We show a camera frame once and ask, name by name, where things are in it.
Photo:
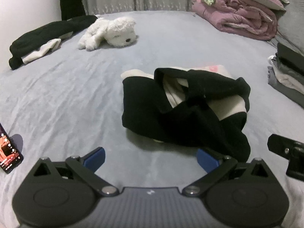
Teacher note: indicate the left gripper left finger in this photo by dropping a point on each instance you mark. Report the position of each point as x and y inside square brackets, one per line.
[84, 168]

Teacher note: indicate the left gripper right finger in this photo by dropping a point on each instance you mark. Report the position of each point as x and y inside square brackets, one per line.
[216, 165]

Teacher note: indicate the cream and black sweatshirt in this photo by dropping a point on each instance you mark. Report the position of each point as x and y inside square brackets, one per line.
[192, 107]

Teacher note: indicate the grey folded knit garment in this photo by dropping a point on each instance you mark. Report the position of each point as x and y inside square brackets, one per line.
[292, 94]

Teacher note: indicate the white folded garment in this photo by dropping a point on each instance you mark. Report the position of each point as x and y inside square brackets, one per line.
[285, 79]

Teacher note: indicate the dark grey folded garment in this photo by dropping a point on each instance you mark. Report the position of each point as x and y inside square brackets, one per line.
[282, 69]

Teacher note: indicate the smartphone with lit screen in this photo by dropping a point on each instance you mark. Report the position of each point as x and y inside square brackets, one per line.
[11, 157]

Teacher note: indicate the black folded garment on stack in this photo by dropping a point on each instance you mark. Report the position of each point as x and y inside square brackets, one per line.
[290, 58]

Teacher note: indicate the grey blanket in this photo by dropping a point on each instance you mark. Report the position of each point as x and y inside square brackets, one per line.
[290, 31]

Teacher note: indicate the black and white garment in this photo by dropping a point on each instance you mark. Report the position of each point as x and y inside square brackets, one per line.
[33, 40]

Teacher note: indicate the white plush dog toy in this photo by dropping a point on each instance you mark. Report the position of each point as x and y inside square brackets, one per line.
[119, 32]

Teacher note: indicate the pink folded quilt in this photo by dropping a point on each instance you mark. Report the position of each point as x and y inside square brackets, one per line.
[241, 17]

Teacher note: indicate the black hanging coat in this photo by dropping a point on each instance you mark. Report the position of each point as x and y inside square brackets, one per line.
[71, 9]

